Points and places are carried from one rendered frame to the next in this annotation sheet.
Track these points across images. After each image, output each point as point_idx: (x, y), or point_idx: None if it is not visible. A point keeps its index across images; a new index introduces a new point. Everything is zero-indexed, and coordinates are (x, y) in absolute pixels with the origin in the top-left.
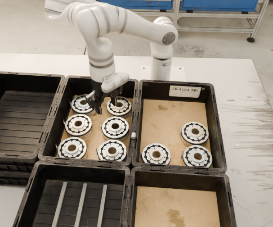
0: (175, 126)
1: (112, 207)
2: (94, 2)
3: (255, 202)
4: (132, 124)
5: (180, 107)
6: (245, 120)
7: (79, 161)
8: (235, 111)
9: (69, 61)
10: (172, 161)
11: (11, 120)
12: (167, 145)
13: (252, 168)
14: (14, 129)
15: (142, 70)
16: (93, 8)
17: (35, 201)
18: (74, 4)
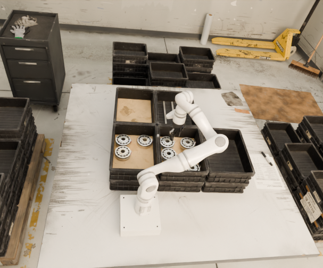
0: (133, 160)
1: None
2: (198, 147)
3: (89, 145)
4: (159, 141)
5: None
6: (76, 191)
7: None
8: (80, 200)
9: (229, 247)
10: (135, 142)
11: (229, 162)
12: (138, 150)
13: (84, 160)
14: (224, 156)
15: (158, 223)
16: (185, 92)
17: (193, 123)
18: (199, 109)
